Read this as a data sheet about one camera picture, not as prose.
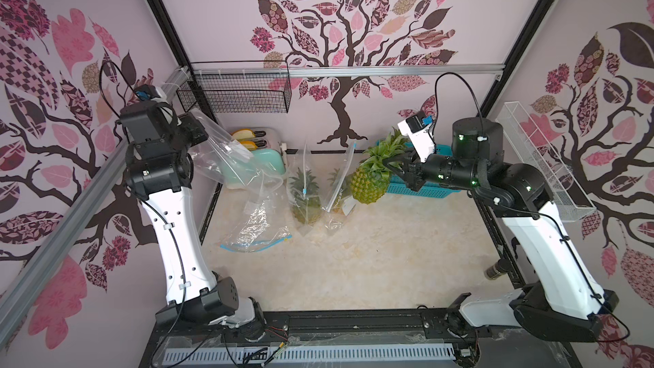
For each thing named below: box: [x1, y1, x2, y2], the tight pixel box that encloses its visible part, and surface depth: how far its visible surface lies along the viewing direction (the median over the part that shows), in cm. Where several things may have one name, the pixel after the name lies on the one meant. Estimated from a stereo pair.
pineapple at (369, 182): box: [349, 126, 410, 205], surface depth 61 cm
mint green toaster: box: [219, 126, 287, 190], surface depth 101 cm
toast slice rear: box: [230, 128, 257, 141], surface depth 103 cm
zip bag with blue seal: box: [219, 172, 293, 253], surface depth 91 cm
